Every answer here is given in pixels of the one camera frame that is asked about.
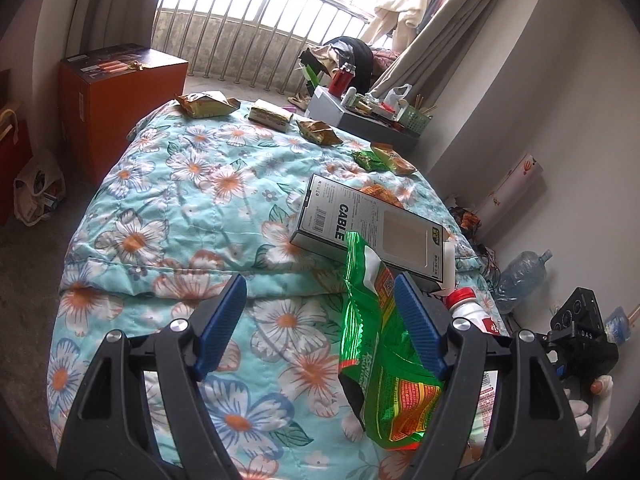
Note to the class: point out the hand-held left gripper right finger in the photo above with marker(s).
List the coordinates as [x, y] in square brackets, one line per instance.
[420, 330]

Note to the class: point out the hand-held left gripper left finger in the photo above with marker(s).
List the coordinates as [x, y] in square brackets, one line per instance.
[220, 330]

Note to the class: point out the white bottle red cap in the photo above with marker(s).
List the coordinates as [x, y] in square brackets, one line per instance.
[470, 310]

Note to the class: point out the green snack bag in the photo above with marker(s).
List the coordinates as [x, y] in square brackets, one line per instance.
[390, 385]

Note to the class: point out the orange yellow snack wrapper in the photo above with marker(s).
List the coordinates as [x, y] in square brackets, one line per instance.
[385, 195]

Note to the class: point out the person's right hand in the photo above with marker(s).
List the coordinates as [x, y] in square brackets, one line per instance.
[582, 412]

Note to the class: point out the large clear water jug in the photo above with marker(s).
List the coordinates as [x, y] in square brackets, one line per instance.
[522, 280]

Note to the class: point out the orange snack bag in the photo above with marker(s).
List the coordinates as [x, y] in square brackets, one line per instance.
[470, 221]

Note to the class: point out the floral quilted blanket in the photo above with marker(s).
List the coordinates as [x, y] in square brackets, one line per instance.
[200, 200]

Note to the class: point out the printed wallpaper roll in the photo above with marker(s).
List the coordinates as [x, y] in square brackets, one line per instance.
[510, 185]

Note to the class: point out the orange white snack packet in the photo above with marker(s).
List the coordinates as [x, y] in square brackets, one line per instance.
[397, 160]

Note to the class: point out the green foil snack wrapper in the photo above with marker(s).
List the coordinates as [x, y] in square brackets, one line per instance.
[365, 160]

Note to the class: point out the green plastic basket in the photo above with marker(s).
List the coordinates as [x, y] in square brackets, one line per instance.
[415, 117]

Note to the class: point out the gold boxy snack wrapper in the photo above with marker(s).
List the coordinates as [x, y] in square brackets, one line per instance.
[270, 115]

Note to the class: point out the gold crumpled snack wrapper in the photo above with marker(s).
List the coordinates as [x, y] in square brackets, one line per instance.
[320, 132]

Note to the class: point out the grey cabinet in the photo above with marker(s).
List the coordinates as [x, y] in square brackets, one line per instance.
[350, 120]

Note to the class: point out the orange gold snack wrapper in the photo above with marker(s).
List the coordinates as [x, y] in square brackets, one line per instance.
[205, 104]

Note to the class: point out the white plastic shopping bag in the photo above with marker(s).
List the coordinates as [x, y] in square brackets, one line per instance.
[37, 190]

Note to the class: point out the orange cardboard box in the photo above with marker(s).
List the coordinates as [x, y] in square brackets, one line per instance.
[115, 120]

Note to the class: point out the white lotion bottle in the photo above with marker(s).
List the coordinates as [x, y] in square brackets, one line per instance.
[350, 97]

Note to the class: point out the red gift bag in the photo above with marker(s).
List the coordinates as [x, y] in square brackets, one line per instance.
[12, 170]

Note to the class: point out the red thermos flask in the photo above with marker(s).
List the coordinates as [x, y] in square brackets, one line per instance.
[342, 77]

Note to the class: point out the black bag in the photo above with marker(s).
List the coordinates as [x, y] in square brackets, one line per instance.
[357, 55]

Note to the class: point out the metal window railing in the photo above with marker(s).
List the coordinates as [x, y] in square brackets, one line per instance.
[250, 30]

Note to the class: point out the beige window curtain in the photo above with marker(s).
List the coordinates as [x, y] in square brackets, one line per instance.
[450, 25]
[115, 5]

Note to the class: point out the cream hanging garment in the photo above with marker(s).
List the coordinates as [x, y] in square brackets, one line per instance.
[405, 5]

